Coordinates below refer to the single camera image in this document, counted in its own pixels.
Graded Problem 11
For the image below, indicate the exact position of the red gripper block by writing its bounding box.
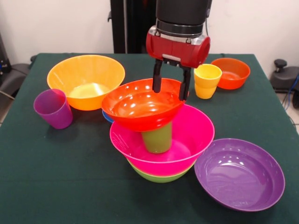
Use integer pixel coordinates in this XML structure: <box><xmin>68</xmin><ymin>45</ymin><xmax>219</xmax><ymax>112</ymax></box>
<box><xmin>146</xmin><ymin>26</ymin><xmax>211</xmax><ymax>101</ymax></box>

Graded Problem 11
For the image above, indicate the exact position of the yellow cup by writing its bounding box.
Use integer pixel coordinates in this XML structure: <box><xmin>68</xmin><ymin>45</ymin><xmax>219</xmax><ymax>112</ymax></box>
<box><xmin>193</xmin><ymin>63</ymin><xmax>223</xmax><ymax>100</ymax></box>

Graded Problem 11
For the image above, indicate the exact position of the large red shallow bowl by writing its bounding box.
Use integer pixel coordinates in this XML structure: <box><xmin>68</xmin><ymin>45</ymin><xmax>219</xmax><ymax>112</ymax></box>
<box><xmin>101</xmin><ymin>78</ymin><xmax>190</xmax><ymax>133</ymax></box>

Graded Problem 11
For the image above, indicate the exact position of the large pink bowl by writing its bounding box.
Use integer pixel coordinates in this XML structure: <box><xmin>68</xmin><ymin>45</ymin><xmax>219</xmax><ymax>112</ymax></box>
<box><xmin>109</xmin><ymin>104</ymin><xmax>215</xmax><ymax>177</ymax></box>

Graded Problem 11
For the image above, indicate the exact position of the green cup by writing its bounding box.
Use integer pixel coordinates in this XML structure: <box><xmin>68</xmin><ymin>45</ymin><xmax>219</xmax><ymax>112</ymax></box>
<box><xmin>141</xmin><ymin>121</ymin><xmax>173</xmax><ymax>154</ymax></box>

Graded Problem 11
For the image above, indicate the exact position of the small red bowl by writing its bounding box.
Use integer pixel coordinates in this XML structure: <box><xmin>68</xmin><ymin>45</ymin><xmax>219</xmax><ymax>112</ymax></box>
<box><xmin>210</xmin><ymin>57</ymin><xmax>251</xmax><ymax>90</ymax></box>

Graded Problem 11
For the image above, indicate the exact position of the small blue bowl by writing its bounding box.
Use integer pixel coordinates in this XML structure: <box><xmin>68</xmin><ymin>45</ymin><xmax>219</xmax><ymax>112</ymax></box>
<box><xmin>102</xmin><ymin>109</ymin><xmax>114</xmax><ymax>124</ymax></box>

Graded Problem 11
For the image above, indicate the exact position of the large orange bowl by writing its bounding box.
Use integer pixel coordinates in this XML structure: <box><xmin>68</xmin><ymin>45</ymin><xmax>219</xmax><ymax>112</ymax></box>
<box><xmin>46</xmin><ymin>55</ymin><xmax>126</xmax><ymax>111</ymax></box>

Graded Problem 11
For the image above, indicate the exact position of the green bowl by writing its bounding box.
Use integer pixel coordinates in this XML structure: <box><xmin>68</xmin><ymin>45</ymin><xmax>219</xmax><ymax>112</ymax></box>
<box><xmin>127</xmin><ymin>160</ymin><xmax>194</xmax><ymax>184</ymax></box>

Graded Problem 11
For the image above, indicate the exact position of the black floor base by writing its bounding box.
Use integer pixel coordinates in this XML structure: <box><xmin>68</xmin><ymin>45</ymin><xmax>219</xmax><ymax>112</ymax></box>
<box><xmin>271</xmin><ymin>59</ymin><xmax>299</xmax><ymax>94</ymax></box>
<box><xmin>0</xmin><ymin>63</ymin><xmax>31</xmax><ymax>96</ymax></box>

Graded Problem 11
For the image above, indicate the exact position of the large purple shallow bowl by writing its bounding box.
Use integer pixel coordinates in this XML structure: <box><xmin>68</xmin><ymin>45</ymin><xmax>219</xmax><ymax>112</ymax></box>
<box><xmin>193</xmin><ymin>138</ymin><xmax>285</xmax><ymax>212</ymax></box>

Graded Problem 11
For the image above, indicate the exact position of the purple cup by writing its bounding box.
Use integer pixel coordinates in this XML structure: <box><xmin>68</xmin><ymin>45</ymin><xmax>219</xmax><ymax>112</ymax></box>
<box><xmin>33</xmin><ymin>89</ymin><xmax>74</xmax><ymax>130</ymax></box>

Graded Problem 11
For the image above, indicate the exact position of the dark green tablecloth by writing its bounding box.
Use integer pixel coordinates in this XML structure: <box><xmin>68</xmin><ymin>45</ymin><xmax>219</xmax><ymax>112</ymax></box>
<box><xmin>0</xmin><ymin>53</ymin><xmax>299</xmax><ymax>224</ymax></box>

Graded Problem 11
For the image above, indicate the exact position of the black hanging cable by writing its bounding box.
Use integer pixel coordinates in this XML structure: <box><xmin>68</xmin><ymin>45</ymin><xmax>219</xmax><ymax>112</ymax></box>
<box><xmin>205</xmin><ymin>18</ymin><xmax>211</xmax><ymax>53</ymax></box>

